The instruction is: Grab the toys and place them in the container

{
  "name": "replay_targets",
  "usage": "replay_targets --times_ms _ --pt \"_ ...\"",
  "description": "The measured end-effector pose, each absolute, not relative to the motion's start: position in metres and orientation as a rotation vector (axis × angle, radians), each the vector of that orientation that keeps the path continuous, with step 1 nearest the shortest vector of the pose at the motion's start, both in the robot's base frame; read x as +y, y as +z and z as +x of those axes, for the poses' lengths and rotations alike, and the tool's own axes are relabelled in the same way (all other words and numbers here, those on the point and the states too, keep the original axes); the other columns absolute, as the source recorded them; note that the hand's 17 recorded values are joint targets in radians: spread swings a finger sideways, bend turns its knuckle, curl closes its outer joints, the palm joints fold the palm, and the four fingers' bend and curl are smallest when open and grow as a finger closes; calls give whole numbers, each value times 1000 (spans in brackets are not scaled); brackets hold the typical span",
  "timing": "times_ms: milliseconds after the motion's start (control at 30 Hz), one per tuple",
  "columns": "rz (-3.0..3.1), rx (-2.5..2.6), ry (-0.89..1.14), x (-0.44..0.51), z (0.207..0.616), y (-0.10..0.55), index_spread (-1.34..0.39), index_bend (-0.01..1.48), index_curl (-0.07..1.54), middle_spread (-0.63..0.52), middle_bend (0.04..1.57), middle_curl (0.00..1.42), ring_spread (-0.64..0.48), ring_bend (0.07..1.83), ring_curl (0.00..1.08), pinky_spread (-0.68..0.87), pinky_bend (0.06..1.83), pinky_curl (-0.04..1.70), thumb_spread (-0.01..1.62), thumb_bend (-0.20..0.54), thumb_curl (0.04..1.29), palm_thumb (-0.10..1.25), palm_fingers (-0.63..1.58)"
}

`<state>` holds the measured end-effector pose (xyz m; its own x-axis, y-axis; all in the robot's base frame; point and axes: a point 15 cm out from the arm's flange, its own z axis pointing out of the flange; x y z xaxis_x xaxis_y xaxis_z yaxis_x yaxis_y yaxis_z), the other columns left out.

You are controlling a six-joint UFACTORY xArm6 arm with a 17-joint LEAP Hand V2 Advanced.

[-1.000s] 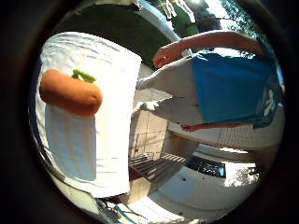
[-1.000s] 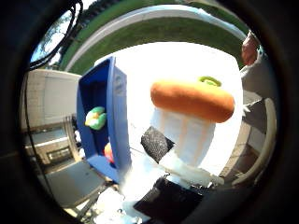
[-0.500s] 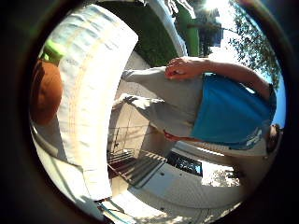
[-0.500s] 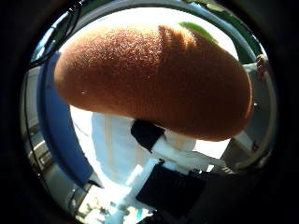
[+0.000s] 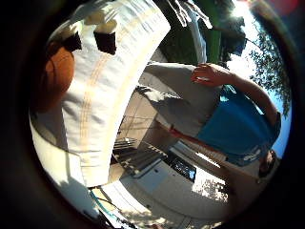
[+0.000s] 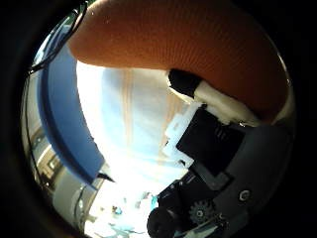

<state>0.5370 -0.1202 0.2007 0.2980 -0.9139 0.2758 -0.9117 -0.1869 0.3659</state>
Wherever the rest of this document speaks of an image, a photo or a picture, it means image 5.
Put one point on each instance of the brown bread plush toy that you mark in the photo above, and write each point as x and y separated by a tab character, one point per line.
57	79

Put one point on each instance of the beige house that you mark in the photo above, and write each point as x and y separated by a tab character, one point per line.
165	187

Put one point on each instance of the leafy tree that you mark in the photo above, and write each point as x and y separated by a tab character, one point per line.
270	63

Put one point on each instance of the person in blue shirt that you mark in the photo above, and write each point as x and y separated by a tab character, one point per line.
235	124

